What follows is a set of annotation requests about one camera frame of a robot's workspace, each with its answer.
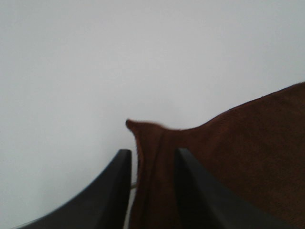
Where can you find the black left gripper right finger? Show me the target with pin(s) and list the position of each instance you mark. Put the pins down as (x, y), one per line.
(204, 203)

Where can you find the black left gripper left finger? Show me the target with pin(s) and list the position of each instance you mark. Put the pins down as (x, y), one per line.
(101, 205)

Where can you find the brown towel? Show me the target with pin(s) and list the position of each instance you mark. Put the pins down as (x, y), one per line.
(256, 149)

